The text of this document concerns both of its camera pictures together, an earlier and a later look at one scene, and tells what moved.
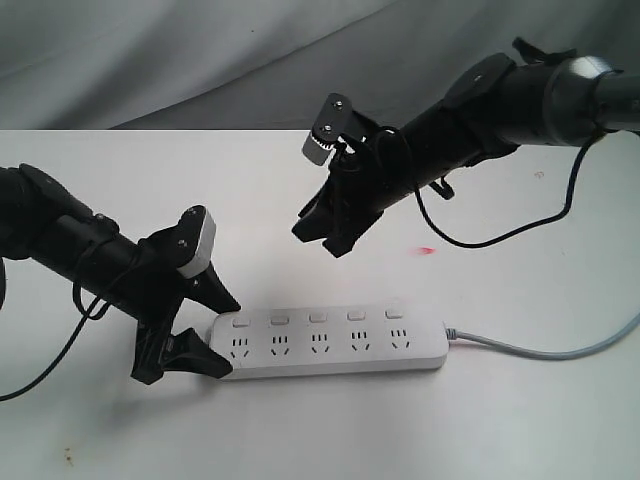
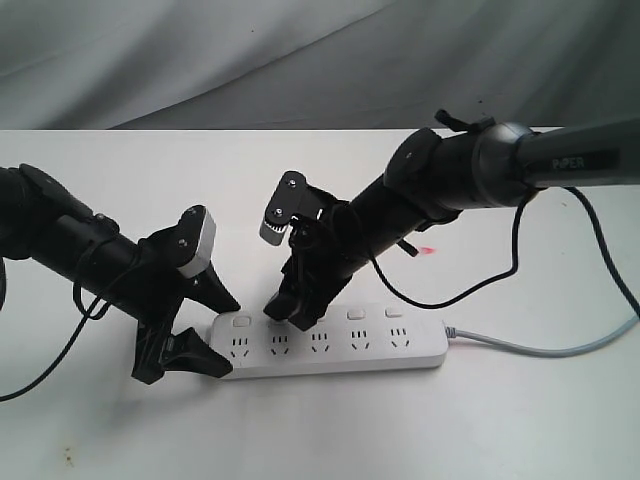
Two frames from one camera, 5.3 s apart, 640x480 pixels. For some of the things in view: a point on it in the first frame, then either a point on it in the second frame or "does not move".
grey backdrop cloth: x=151 y=65 does not move
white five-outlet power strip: x=286 y=342 does not move
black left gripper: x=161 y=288 does not move
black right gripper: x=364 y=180 -> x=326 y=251
